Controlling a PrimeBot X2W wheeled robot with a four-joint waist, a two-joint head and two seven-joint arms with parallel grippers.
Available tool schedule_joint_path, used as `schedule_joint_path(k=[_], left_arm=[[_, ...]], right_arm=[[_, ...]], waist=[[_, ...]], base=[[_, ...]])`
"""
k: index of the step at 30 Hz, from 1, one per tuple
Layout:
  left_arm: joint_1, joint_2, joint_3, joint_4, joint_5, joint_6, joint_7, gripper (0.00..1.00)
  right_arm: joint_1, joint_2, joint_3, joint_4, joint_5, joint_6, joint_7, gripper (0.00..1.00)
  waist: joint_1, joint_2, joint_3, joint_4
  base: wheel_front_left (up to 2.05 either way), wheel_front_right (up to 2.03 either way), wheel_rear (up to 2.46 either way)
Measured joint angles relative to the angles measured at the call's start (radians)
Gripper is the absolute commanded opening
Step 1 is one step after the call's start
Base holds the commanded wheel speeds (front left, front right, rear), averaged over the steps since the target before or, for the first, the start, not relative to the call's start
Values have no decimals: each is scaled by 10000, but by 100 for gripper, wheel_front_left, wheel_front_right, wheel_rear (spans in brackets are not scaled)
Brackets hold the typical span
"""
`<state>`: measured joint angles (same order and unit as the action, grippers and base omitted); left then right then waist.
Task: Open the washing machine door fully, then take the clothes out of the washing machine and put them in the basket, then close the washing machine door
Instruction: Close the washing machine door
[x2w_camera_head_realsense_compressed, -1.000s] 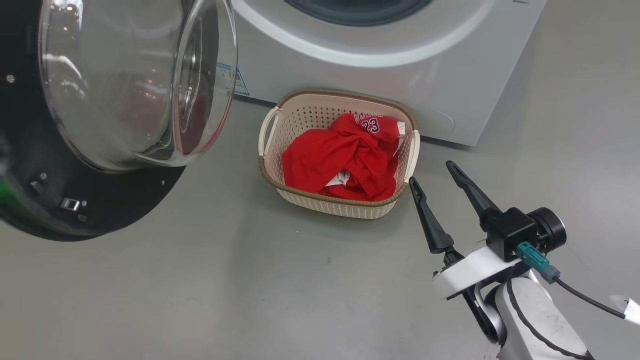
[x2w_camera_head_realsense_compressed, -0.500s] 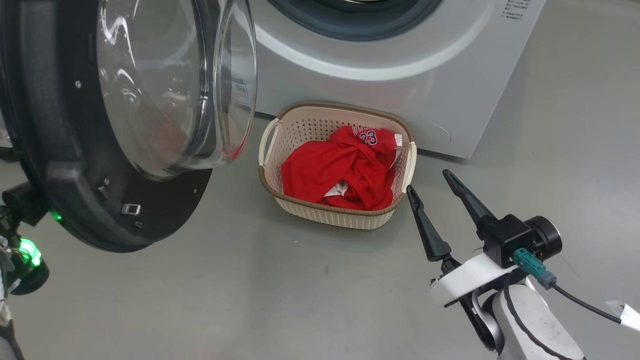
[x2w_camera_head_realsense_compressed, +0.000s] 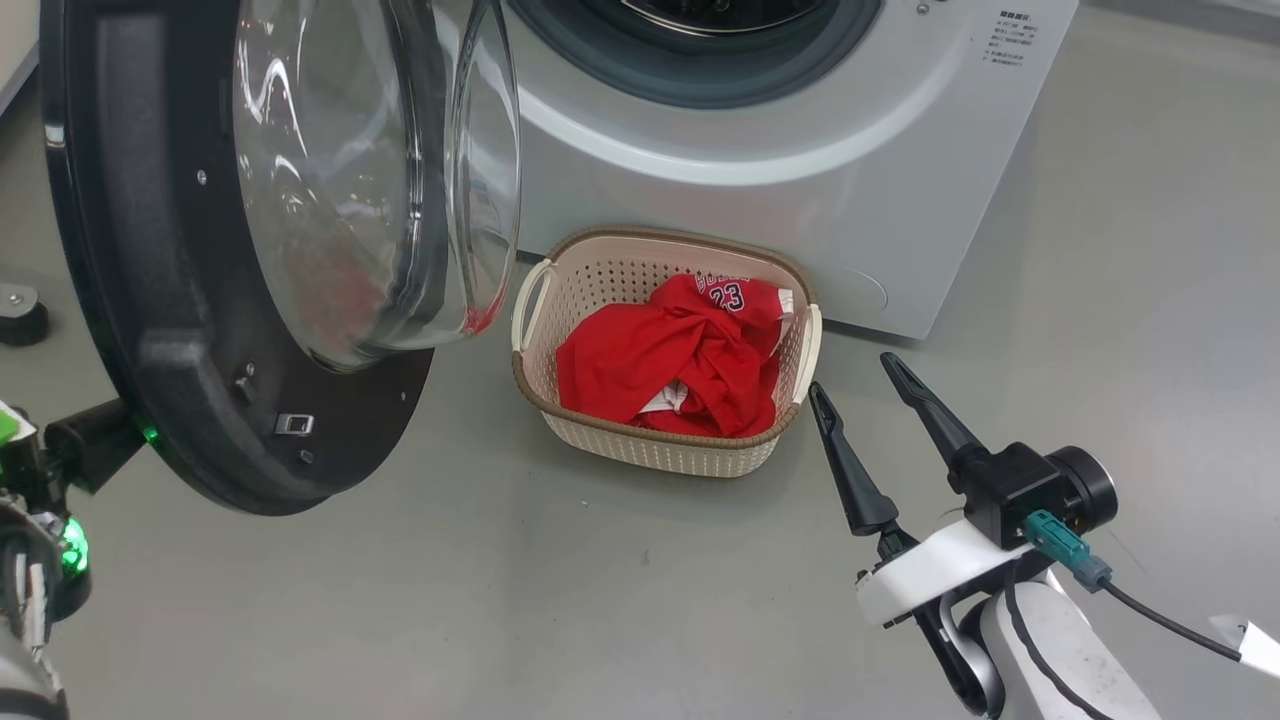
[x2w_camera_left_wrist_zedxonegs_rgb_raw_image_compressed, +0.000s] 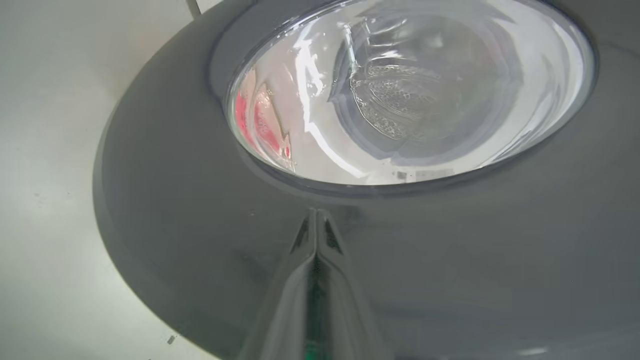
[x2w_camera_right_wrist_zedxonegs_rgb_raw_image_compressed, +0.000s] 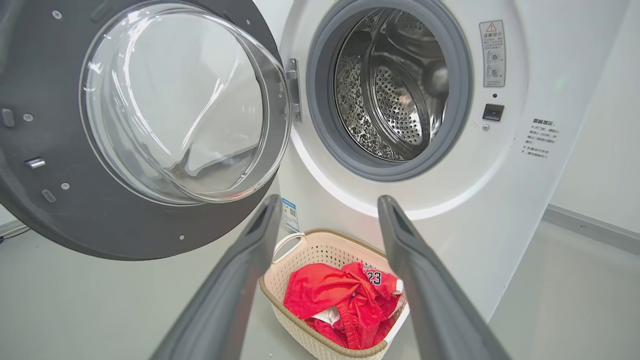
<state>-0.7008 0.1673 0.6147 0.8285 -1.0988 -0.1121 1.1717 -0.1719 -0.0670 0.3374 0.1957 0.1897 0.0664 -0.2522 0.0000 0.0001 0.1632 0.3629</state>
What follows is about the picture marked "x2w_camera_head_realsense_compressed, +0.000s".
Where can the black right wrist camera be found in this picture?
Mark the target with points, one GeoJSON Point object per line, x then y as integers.
{"type": "Point", "coordinates": [1020, 490]}

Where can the cream perforated laundry basket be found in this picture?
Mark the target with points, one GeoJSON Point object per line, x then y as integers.
{"type": "Point", "coordinates": [620, 445]}

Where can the white front-load washing machine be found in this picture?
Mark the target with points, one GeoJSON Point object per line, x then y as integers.
{"type": "Point", "coordinates": [900, 180]}

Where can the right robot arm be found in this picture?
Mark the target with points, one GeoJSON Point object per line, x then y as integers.
{"type": "Point", "coordinates": [1060, 660]}

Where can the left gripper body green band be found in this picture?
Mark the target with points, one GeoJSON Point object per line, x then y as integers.
{"type": "Point", "coordinates": [25, 465]}

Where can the red garment white trim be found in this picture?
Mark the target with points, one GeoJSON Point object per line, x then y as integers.
{"type": "Point", "coordinates": [640, 350]}

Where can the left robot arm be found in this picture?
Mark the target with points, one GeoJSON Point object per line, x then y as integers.
{"type": "Point", "coordinates": [30, 600]}

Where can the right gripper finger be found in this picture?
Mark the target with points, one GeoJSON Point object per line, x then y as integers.
{"type": "Point", "coordinates": [860, 490]}
{"type": "Point", "coordinates": [940, 420]}

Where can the white partition screen on casters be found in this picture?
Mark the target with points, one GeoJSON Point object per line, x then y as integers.
{"type": "Point", "coordinates": [20, 320]}

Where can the dark grey glass washer door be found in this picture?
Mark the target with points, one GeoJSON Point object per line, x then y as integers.
{"type": "Point", "coordinates": [150, 300]}

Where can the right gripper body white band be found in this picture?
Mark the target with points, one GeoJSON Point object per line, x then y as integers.
{"type": "Point", "coordinates": [940, 570]}

